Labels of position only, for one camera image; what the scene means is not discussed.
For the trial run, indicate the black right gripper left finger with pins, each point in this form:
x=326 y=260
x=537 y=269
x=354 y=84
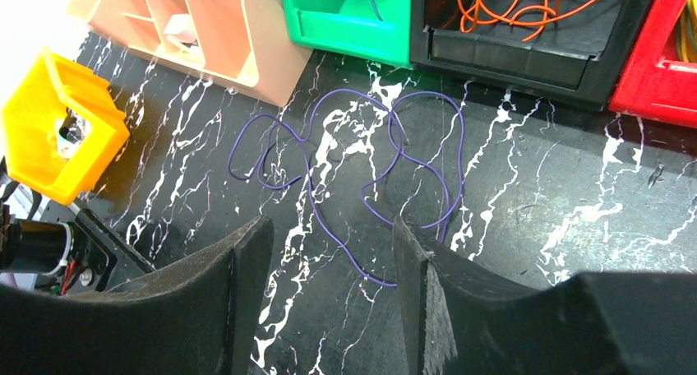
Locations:
x=197 y=315

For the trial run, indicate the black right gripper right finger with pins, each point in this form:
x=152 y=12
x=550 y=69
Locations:
x=460 y=318

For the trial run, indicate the yellow tray with pens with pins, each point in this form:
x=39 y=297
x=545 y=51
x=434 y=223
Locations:
x=53 y=88

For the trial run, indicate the beige plastic file organizer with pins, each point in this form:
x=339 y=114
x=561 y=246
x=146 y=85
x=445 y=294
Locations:
x=242 y=44

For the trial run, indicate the black storage bin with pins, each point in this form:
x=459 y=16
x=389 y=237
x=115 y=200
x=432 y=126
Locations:
x=572 y=51

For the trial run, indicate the red storage bin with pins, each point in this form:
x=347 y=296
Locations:
x=654 y=83

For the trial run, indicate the green storage bin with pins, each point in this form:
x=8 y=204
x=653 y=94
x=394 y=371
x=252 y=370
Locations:
x=376 y=30

